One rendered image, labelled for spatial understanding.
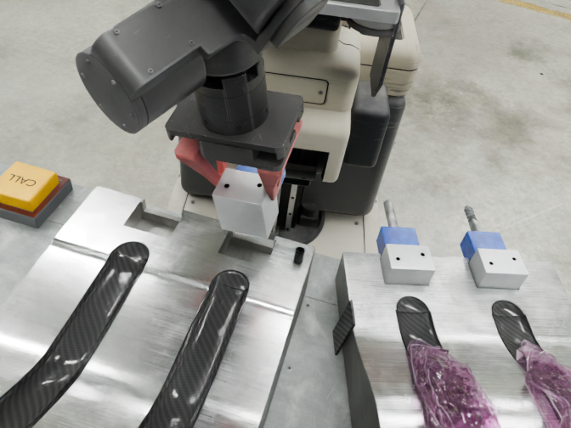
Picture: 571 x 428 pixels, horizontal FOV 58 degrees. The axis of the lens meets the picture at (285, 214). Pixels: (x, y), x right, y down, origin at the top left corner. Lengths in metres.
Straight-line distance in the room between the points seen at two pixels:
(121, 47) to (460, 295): 0.45
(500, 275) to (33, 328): 0.48
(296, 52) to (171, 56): 0.57
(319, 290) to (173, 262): 0.19
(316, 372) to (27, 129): 1.86
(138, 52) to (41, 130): 1.95
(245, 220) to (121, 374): 0.18
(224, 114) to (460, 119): 2.20
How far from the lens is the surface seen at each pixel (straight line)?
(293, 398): 0.56
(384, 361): 0.52
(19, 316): 0.54
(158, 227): 0.60
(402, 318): 0.57
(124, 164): 2.03
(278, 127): 0.41
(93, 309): 0.52
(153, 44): 0.31
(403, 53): 1.15
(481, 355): 0.57
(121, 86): 0.32
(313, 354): 0.59
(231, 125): 0.40
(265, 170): 0.42
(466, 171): 2.24
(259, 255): 0.58
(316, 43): 0.87
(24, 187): 0.72
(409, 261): 0.58
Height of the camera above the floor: 1.31
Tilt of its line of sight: 46 degrees down
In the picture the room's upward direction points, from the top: 9 degrees clockwise
